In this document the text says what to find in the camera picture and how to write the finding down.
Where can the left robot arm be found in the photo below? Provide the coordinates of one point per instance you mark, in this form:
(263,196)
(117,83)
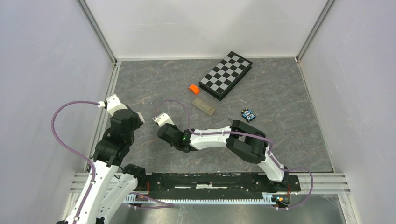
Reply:
(95,206)

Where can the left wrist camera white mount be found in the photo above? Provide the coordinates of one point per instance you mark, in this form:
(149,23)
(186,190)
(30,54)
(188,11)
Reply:
(112,104)

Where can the orange tape roll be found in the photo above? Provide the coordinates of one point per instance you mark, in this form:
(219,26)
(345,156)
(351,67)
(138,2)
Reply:
(194,89)

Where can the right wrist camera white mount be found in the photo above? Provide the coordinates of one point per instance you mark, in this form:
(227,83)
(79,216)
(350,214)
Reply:
(162,119)

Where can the blue black owl toy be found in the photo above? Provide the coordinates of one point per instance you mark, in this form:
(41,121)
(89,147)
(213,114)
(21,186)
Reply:
(248,115)

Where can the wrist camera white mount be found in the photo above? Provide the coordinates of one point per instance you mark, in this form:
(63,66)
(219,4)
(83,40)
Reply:
(112,104)
(162,119)

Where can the folded black chessboard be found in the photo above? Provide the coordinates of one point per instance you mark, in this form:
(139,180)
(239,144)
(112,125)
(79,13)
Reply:
(220,80)

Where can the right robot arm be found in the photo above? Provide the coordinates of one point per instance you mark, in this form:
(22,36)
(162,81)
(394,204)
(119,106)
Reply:
(245,141)

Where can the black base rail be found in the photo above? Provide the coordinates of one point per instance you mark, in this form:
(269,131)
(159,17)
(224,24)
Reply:
(226,185)

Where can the red white remote control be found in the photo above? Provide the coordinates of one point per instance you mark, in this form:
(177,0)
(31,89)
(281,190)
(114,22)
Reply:
(141,118)

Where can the white beige remote control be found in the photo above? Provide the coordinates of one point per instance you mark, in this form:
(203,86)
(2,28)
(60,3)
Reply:
(204,106)

